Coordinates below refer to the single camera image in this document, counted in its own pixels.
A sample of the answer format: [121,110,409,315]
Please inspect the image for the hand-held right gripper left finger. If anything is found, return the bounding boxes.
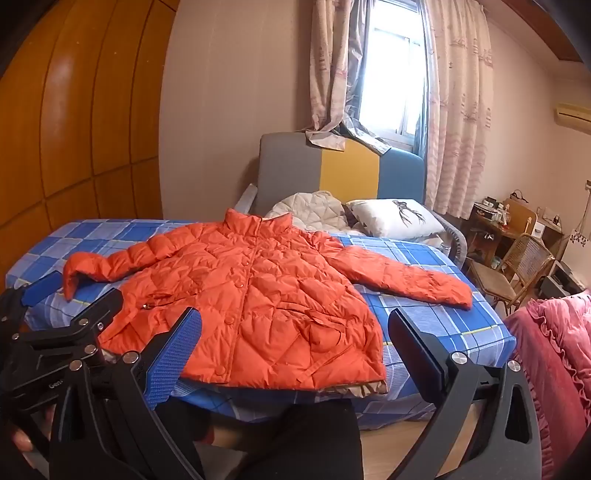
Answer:
[48,305,206,480]

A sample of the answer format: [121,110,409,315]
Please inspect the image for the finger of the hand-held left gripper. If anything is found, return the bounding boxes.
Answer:
[0,270,64,343]
[18,288,125,366]

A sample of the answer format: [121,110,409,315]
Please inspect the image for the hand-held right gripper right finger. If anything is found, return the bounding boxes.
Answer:
[388,308,542,480]

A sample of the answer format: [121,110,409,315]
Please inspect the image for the orange puffer jacket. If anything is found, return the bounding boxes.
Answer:
[61,208,474,397]

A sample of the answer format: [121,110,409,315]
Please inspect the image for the person's left hand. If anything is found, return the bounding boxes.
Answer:
[8,403,54,455]

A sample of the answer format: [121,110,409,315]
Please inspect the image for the blue plaid bed sheet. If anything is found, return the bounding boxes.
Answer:
[4,218,518,432]

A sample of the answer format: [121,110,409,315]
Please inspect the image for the rattan chair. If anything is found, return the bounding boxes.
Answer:
[468,233,556,317]

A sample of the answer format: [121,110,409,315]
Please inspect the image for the white pillow with deer print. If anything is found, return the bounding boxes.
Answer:
[344,198,448,241]

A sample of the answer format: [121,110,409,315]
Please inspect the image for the pink ruffled blanket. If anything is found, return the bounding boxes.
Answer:
[503,288,591,480]

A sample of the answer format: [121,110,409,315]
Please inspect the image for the person's black trousers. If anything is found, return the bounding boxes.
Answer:
[159,396,366,480]

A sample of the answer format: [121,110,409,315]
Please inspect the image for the wooden desk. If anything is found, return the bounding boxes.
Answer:
[468,210,566,273]

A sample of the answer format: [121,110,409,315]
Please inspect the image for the black box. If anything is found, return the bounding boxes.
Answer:
[539,261,585,302]

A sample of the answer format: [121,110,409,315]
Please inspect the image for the brown bag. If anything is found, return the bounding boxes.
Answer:
[502,189,537,237]

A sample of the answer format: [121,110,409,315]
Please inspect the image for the wooden wardrobe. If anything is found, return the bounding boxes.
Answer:
[0,0,183,294]

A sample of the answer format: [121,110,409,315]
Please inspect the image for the white quilted blanket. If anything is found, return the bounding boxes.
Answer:
[265,190,354,232]

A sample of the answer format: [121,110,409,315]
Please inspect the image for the grey yellow blue headboard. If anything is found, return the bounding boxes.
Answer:
[255,131,426,217]

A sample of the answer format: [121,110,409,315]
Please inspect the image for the grey curtain lining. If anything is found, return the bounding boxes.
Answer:
[339,0,394,157]

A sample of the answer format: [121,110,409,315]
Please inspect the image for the pink patterned curtain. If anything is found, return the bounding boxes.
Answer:
[305,0,356,151]
[422,0,495,221]

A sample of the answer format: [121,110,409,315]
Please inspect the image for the window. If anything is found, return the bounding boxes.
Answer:
[358,0,432,151]

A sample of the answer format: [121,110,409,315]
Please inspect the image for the grey padded bed rail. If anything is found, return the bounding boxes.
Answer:
[431,216,468,260]
[233,182,260,212]

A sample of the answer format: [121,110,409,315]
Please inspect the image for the white flowered wall hanging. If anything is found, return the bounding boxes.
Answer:
[569,187,591,260]

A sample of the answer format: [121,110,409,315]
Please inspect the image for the wall air conditioner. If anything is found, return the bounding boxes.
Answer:
[554,102,591,132]

